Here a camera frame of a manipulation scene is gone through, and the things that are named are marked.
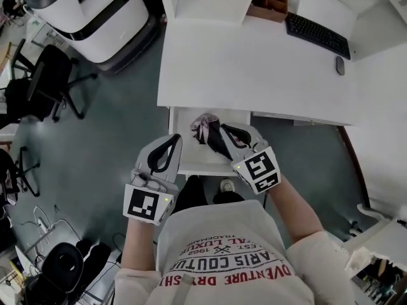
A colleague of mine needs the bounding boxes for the person's left forearm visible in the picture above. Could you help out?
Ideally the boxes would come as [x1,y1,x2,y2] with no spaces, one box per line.
[122,217,162,271]

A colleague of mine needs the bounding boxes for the white and black machine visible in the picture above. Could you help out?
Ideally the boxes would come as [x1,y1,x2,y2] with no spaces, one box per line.
[25,0,162,74]

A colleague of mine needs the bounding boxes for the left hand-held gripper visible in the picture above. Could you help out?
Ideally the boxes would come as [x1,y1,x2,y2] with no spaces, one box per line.
[123,133,184,226]

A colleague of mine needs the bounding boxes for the person's white printed shirt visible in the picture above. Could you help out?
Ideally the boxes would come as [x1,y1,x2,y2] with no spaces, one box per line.
[113,199,355,305]

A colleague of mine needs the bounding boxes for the white power strip with cable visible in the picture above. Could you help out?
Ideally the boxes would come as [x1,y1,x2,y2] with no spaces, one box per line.
[33,205,80,244]

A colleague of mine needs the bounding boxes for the white desk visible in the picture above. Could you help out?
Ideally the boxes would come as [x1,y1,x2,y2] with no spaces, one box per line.
[157,0,407,127]

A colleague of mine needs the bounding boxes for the grey neck strap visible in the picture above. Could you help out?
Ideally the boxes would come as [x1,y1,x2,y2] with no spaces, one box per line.
[174,271,192,305]

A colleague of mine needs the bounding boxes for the brown wooden organiser box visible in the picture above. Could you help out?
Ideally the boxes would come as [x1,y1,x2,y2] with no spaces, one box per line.
[247,0,289,24]

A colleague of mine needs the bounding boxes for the black floor cable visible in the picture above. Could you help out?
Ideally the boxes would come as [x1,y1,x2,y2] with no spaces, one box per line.
[113,232,128,254]

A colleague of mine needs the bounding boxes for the pink black umbrella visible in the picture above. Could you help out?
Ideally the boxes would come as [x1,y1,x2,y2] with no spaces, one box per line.
[190,112,235,162]

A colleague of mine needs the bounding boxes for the black keyboard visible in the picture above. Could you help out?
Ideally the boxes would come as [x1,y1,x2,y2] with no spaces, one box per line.
[285,12,352,60]

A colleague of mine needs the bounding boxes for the black round seat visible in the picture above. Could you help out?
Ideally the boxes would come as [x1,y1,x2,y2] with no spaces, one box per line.
[43,243,84,294]

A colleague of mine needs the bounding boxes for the white drawer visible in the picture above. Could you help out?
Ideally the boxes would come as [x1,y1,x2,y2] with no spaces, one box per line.
[168,105,252,176]

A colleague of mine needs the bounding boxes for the person's black trousers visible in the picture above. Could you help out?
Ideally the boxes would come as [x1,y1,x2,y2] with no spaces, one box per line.
[173,175,245,217]

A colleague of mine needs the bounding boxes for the person's right forearm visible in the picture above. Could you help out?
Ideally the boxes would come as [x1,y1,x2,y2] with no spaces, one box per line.
[263,175,325,250]

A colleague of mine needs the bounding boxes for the black office chair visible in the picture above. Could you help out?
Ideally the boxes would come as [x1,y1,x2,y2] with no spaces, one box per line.
[4,38,98,125]

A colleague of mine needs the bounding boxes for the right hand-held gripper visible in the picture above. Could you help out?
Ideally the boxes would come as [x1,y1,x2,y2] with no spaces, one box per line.
[219,122,281,195]

